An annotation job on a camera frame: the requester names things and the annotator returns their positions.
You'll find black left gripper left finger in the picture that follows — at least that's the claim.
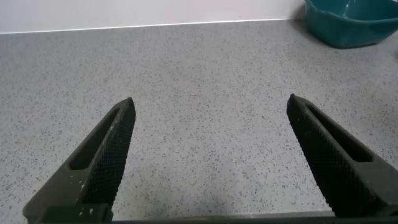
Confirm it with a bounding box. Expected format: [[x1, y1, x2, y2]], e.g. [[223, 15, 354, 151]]
[[22, 96, 137, 224]]

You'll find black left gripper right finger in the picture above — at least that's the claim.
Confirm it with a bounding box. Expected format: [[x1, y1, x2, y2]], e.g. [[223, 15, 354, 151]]
[[286, 93, 398, 218]]

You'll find teal square plastic basin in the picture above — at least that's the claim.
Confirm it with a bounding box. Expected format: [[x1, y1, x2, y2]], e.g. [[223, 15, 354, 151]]
[[303, 0, 398, 49]]

